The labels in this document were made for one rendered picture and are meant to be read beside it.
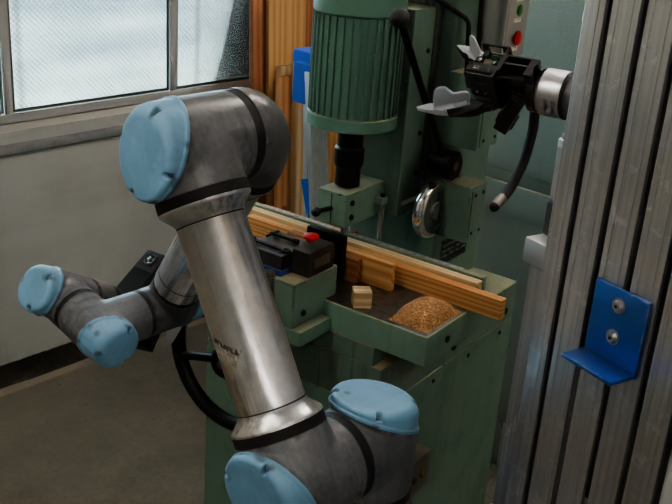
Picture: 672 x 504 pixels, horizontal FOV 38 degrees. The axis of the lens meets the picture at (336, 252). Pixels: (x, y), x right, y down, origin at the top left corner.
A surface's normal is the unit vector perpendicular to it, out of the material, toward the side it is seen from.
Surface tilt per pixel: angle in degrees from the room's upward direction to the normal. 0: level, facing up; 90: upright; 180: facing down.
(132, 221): 90
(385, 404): 7
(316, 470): 57
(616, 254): 90
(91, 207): 90
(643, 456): 90
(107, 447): 1
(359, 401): 8
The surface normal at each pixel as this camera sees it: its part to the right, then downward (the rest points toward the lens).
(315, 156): 0.64, 0.19
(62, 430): 0.07, -0.92
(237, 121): 0.63, -0.30
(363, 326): -0.58, 0.27
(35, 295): -0.47, -0.23
